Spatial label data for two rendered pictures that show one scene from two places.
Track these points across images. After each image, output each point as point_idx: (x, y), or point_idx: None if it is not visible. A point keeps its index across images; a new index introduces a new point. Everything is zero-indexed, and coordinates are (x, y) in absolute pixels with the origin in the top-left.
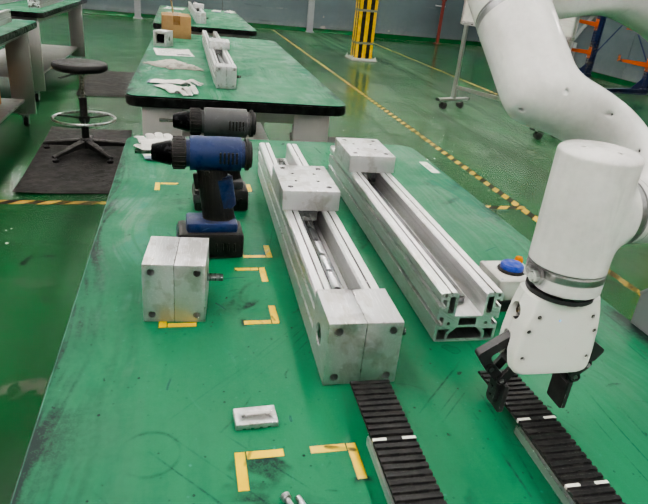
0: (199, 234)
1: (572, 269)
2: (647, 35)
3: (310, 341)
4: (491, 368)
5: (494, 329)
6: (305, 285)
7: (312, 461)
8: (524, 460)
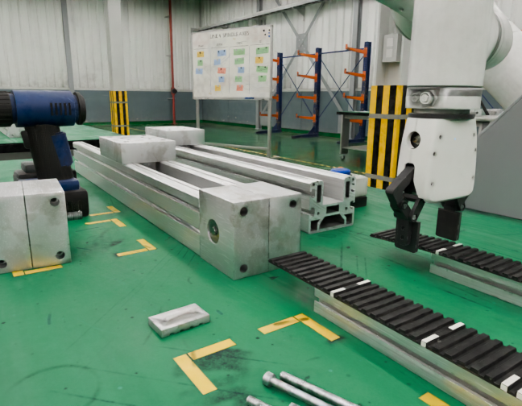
0: None
1: (463, 77)
2: None
3: (199, 252)
4: (404, 205)
5: (353, 214)
6: (176, 202)
7: (271, 340)
8: (457, 287)
